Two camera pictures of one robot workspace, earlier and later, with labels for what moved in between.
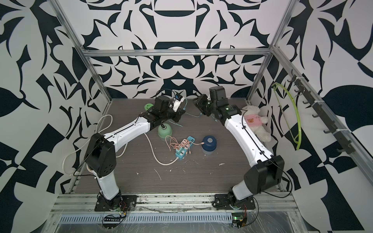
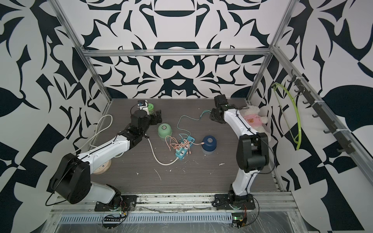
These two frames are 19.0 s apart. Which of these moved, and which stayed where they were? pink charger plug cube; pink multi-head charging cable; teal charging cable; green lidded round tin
Moved: teal charging cable
Stayed: pink multi-head charging cable; pink charger plug cube; green lidded round tin
